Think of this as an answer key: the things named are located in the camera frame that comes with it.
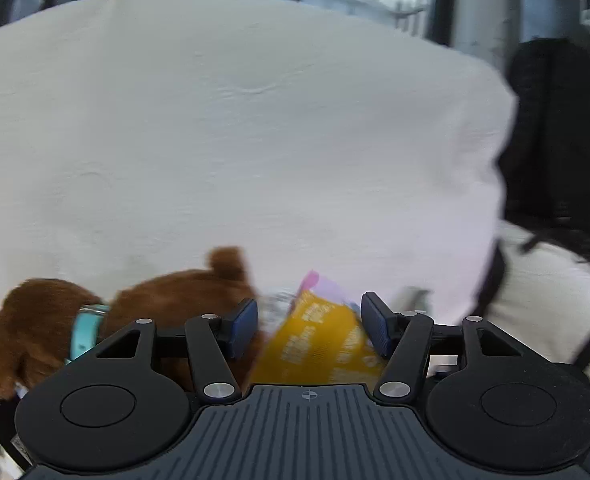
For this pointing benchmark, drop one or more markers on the silver foil wrapper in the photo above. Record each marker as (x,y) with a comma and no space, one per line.
(277,310)

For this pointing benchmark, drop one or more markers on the brown plush dog toy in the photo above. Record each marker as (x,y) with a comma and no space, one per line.
(140,305)

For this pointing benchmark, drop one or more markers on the black backpack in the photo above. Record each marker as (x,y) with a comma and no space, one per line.
(555,135)

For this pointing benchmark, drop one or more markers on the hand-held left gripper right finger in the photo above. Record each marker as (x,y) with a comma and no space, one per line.
(375,325)

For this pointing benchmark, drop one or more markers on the white tote bag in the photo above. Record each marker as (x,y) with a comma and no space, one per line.
(535,280)

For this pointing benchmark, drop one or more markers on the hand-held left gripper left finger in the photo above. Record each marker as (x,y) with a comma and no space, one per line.
(245,324)

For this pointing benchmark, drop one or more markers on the large white quilted pillow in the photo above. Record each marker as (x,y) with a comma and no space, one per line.
(225,135)

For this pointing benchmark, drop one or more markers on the yellow snack packet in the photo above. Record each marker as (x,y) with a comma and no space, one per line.
(320,340)

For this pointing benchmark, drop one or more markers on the pink packet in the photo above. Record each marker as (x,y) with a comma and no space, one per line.
(327,287)

